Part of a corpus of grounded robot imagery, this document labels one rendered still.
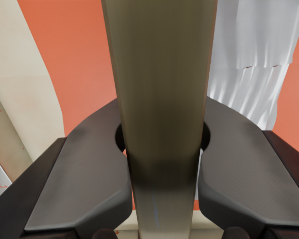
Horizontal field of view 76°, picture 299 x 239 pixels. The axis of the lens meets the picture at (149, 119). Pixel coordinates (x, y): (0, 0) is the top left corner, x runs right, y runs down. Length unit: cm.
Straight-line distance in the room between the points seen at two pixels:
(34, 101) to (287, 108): 24
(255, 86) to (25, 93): 20
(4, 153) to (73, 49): 12
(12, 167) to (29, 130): 4
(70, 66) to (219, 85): 13
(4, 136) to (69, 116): 6
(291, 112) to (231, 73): 8
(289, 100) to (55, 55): 21
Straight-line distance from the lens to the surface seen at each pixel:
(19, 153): 24
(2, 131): 23
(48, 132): 22
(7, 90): 22
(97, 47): 17
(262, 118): 21
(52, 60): 18
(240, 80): 18
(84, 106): 19
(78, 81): 18
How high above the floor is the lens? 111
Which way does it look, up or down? 57 degrees down
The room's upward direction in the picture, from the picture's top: 179 degrees counter-clockwise
